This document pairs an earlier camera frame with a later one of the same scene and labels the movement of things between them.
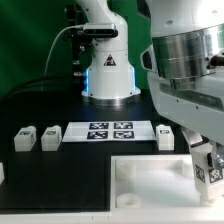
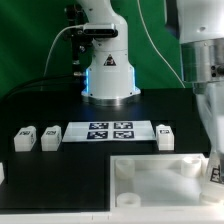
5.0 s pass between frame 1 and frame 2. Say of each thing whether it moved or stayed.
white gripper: moved
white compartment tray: stayed
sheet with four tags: stayed
